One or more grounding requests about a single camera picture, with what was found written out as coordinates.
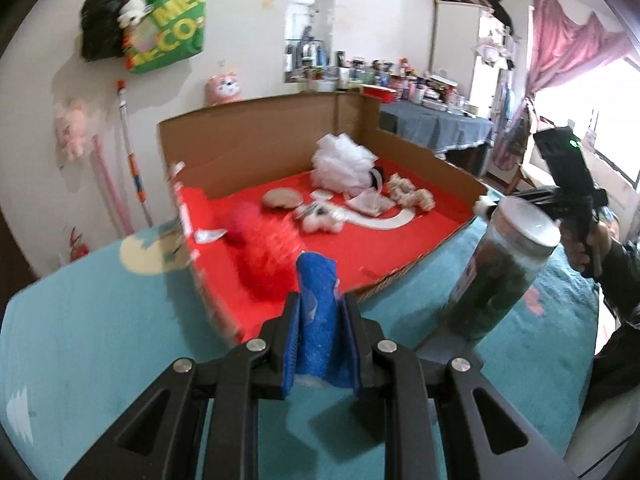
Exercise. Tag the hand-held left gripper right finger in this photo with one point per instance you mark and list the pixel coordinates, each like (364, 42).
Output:
(352, 360)

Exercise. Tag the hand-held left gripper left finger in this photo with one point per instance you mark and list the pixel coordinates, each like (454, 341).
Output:
(290, 350)

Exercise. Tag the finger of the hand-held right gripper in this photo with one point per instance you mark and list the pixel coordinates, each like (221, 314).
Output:
(540, 196)

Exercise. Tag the blue sponge cloth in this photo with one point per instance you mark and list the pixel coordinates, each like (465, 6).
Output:
(317, 310)

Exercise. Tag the red mesh bath ball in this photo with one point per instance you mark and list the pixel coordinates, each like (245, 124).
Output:
(270, 265)

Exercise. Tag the red cardboard box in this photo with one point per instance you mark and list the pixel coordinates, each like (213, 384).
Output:
(390, 240)

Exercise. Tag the white plush lamb toy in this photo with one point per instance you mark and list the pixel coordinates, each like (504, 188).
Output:
(320, 215)

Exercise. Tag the beige round powder puff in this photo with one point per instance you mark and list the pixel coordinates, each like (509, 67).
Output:
(282, 197)

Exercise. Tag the white mesh bath loofah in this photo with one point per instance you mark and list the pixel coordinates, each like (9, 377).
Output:
(345, 160)

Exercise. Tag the person's right forearm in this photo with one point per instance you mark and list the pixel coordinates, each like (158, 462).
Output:
(620, 320)

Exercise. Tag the person's right hand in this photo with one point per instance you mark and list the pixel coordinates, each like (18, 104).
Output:
(602, 245)

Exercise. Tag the glass jar with metal lid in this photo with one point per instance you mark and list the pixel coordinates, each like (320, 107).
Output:
(500, 270)

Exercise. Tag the table with grey-blue cloth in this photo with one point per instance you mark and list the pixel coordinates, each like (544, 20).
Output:
(435, 130)

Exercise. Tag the pink curtain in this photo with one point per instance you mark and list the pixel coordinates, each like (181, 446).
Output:
(570, 45)

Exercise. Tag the white wardrobe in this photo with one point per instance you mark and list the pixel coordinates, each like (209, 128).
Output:
(475, 60)

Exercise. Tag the group of cosmetic bottles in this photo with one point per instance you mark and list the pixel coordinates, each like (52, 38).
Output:
(380, 80)

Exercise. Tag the pink stick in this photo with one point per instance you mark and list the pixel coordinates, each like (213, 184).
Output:
(110, 185)

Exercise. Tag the red and white broom stick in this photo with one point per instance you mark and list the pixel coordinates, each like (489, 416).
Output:
(131, 150)

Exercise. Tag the pink round-faced plush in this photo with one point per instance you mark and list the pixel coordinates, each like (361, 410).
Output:
(225, 89)

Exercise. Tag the pink plush toy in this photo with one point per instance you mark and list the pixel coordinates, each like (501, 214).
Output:
(70, 127)

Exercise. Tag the green tote bag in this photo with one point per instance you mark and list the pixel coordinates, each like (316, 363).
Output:
(170, 30)

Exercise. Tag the white bear plush charm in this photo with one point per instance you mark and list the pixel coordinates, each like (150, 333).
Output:
(132, 12)

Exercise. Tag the black bag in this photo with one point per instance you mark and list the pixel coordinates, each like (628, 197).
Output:
(102, 25)

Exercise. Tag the wall mirror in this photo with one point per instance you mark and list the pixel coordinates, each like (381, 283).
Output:
(307, 25)

